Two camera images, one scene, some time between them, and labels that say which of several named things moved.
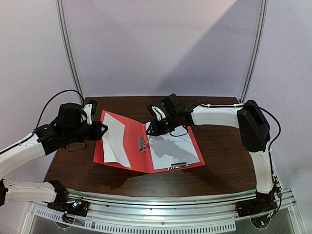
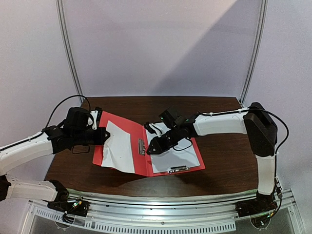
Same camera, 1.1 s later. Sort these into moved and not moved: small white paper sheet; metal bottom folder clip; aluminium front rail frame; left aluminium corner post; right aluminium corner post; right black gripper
Moved: metal bottom folder clip; small white paper sheet; right black gripper
Not moved: right aluminium corner post; left aluminium corner post; aluminium front rail frame
